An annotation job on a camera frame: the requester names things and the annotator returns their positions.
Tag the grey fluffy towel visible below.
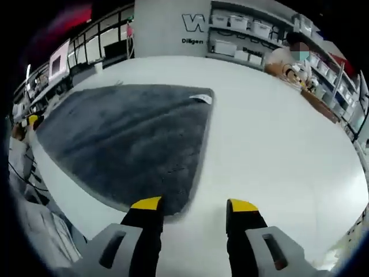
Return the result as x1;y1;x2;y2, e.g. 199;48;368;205
34;83;216;217

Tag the person's left hand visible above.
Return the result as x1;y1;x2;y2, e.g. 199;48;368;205
11;125;29;142

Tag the white laptop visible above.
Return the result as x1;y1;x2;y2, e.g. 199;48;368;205
28;40;73;102

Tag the black monitor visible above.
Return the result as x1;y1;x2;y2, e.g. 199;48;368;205
103;42;129;61

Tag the brown wooden board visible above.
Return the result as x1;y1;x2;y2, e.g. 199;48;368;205
299;86;342;124

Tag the grey metal storage shelf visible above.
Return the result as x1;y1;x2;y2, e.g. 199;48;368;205
205;0;289;66
293;14;364;136

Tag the group of white storage bins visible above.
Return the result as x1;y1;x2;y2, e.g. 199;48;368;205
212;13;277;66

